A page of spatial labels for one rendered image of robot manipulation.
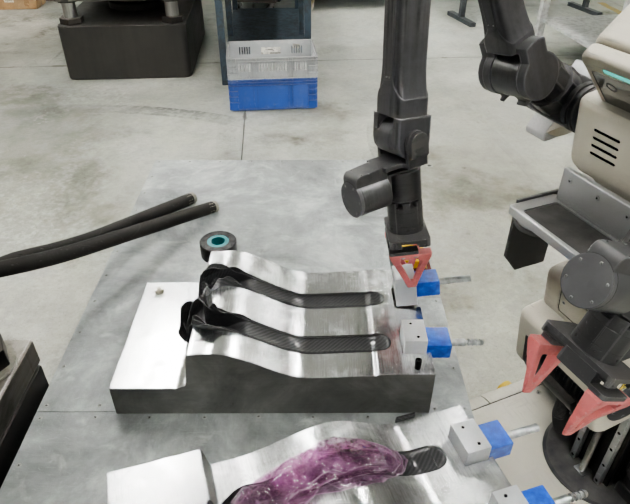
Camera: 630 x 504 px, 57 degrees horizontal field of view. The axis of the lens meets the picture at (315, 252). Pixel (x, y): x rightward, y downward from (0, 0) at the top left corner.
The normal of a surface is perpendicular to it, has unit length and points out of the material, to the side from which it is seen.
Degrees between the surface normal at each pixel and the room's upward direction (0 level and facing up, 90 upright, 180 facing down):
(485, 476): 0
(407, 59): 81
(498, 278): 0
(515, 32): 71
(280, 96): 91
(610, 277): 64
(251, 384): 90
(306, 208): 0
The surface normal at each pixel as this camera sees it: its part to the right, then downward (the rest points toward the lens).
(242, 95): 0.09, 0.59
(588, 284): -0.83, -0.15
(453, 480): 0.00, -0.81
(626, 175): -0.91, 0.34
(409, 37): 0.44, 0.39
